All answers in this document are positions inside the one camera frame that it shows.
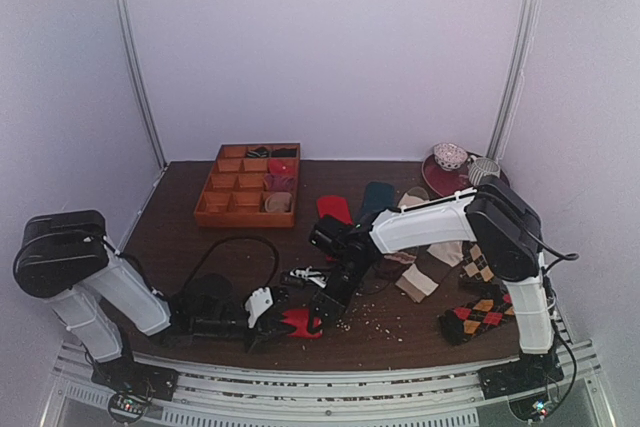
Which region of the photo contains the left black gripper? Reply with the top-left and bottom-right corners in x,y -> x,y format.
193,308 -> 295,355

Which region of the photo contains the red sock with beige toe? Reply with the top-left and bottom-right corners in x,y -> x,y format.
282,308 -> 323,339

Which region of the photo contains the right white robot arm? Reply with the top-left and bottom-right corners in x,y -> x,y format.
298,176 -> 555,389

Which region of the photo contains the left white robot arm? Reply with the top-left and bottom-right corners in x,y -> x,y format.
12,210 -> 295,391

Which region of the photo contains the beige striped sock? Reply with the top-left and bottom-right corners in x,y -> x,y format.
374,186 -> 430,281

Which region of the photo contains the beige rolled sock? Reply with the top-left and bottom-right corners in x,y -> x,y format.
264,192 -> 293,214

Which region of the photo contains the beige brown sock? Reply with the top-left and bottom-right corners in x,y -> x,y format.
395,241 -> 463,303

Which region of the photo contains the teal reindeer sock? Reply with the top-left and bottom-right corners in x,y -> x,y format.
356,181 -> 395,221

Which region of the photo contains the black orange argyle sock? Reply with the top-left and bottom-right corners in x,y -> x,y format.
438,294 -> 515,346

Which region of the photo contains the wooden compartment tray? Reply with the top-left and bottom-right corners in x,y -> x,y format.
194,143 -> 301,228

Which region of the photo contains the red rolled sock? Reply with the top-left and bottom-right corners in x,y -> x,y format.
268,157 -> 297,176

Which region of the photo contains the beige argyle sock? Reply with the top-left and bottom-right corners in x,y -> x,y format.
458,242 -> 495,289

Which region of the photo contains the black striped rolled sock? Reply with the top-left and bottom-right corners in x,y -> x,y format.
246,146 -> 270,158

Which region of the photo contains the red round plate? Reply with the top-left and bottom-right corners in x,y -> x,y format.
422,152 -> 480,197

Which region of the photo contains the white patterned bowl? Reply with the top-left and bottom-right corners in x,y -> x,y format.
433,143 -> 468,171

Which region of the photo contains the striped grey cup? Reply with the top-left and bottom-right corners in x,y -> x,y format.
468,156 -> 501,187

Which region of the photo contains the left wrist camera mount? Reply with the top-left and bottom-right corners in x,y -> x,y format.
244,287 -> 274,329

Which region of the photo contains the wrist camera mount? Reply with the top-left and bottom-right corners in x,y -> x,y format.
244,287 -> 274,329
288,267 -> 327,289

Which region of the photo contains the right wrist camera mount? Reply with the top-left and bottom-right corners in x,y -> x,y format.
288,267 -> 327,289

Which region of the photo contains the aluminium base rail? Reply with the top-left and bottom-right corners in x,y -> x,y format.
36,341 -> 621,426

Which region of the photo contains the left black cable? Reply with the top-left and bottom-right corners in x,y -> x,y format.
182,235 -> 280,298

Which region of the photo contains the black cable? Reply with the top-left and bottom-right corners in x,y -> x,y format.
182,235 -> 280,298
524,231 -> 580,398

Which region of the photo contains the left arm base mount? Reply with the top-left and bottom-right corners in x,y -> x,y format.
91,362 -> 179,424

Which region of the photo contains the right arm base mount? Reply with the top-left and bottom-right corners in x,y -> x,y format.
478,352 -> 564,423

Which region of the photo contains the right black cable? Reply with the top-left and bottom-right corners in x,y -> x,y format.
524,231 -> 580,398

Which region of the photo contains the right aluminium frame post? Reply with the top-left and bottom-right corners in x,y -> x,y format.
487,0 -> 540,163

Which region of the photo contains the aluminium frame post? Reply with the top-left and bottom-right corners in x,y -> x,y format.
114,0 -> 168,170
487,0 -> 540,163

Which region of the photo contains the left aluminium frame post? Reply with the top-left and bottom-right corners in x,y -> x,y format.
114,0 -> 168,170

